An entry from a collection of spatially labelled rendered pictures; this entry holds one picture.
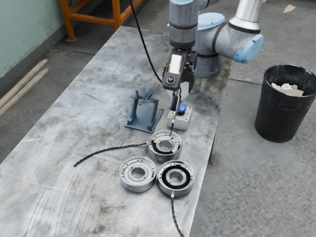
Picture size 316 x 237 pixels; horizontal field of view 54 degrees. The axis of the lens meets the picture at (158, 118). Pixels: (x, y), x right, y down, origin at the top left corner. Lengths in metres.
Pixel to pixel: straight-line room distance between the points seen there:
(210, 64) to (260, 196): 0.94
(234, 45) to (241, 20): 0.09
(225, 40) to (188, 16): 0.39
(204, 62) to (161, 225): 0.68
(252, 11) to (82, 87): 0.68
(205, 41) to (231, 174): 1.00
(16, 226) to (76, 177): 0.20
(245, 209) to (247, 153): 0.42
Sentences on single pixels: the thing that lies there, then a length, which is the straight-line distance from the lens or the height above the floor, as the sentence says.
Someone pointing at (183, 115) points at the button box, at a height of 0.85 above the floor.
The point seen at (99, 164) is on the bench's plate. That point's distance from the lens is 0.97.
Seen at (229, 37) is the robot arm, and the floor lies 1.00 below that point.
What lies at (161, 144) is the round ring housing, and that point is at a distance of 0.98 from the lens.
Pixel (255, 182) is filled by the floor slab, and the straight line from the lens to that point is 1.98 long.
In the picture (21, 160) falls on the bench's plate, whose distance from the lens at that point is 1.05.
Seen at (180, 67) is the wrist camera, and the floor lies 1.08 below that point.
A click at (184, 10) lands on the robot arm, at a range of 0.79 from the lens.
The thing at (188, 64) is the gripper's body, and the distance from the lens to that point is 0.87.
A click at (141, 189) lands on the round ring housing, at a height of 0.82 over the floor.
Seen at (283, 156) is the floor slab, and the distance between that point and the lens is 2.17.
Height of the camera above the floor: 1.55
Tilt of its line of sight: 43 degrees down
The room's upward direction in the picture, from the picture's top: straight up
